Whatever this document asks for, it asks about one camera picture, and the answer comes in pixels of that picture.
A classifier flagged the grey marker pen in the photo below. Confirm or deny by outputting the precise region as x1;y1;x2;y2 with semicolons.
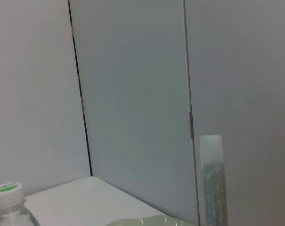
200;134;228;226

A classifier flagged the clear green-label water bottle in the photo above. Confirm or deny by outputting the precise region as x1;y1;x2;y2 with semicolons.
0;181;41;226

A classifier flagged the pale green glass fruit plate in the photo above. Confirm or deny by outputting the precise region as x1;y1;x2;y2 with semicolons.
106;215;197;226

